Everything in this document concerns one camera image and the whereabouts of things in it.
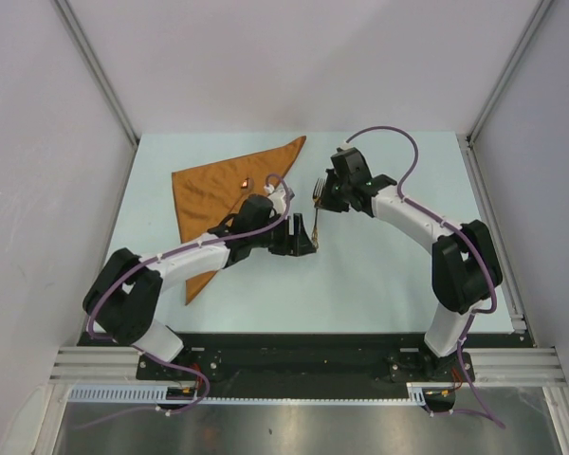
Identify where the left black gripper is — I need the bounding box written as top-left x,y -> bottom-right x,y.
249,212 -> 315,256

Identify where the gold fork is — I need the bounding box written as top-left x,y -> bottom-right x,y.
311,178 -> 325,249

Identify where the copper spoon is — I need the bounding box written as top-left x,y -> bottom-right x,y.
218,176 -> 254,226

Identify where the orange cloth napkin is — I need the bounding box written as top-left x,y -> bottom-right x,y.
170,135 -> 308,305

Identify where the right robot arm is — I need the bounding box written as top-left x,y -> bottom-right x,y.
316,147 -> 503,380

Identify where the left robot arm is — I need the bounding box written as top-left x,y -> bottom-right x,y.
83,191 -> 317,379

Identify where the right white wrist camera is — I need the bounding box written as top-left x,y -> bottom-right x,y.
337,141 -> 356,153

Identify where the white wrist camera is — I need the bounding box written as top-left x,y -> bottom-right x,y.
264,184 -> 295,215
337,141 -> 356,153

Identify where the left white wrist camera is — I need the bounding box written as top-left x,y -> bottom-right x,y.
264,184 -> 295,215

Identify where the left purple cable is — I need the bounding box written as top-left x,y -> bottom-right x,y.
70,173 -> 293,430

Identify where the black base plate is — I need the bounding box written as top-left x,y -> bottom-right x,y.
78,329 -> 478,411

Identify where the white slotted cable duct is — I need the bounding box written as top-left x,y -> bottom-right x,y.
68,382 -> 431,405

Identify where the aluminium frame rail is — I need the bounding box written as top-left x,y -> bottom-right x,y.
464,345 -> 563,384

